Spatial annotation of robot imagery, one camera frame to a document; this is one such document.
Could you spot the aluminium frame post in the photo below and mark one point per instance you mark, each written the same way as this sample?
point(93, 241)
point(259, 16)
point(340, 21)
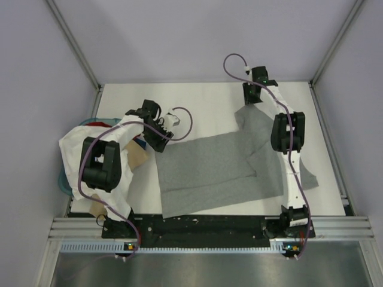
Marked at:
point(72, 42)
point(351, 19)

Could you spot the teal plastic basket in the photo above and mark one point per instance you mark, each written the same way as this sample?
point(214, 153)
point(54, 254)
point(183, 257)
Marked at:
point(62, 179)

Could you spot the grey t-shirt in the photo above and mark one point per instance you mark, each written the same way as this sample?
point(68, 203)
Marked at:
point(222, 170)

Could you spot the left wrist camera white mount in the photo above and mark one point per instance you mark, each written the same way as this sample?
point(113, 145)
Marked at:
point(170, 120)

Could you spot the red t-shirt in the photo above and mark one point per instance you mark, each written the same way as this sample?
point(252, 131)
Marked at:
point(99, 124)

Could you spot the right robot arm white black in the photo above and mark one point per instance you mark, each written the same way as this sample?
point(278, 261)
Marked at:
point(287, 139)

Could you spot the right aluminium frame post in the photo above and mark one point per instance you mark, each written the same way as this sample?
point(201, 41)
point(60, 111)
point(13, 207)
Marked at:
point(351, 19)

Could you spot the left aluminium frame post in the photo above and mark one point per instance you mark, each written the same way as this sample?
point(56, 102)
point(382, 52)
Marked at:
point(72, 42)

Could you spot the aluminium frame front rail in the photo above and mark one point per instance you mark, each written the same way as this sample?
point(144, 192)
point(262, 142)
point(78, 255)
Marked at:
point(322, 227)

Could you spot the white t-shirt with flower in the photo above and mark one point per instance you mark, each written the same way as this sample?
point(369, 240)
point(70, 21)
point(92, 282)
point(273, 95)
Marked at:
point(115, 202)

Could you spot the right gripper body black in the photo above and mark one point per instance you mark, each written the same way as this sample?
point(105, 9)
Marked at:
point(249, 98)

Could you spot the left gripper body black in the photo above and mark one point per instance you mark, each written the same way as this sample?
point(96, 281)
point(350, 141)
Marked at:
point(154, 140)

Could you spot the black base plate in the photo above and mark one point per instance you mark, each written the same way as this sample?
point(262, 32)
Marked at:
point(199, 231)

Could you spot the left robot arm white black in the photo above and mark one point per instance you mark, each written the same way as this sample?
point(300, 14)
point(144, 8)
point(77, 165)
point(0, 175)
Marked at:
point(103, 171)

